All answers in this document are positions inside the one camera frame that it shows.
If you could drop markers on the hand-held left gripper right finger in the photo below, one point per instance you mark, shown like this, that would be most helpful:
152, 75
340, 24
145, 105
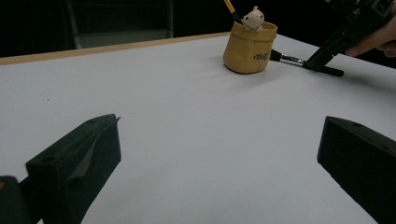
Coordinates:
364, 161

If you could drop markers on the yellow bear pen holder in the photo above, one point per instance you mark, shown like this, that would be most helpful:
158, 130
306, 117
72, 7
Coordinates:
246, 49

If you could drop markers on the white metal desk frame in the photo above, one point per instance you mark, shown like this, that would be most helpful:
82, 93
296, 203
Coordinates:
124, 37

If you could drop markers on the thin black orange-tipped brush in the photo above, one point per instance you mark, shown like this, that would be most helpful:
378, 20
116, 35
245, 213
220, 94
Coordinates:
230, 6

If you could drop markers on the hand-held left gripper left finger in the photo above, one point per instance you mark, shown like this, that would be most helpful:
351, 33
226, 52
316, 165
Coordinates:
77, 165

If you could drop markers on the black makeup brush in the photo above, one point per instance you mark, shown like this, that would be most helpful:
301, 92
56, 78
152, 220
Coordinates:
289, 58

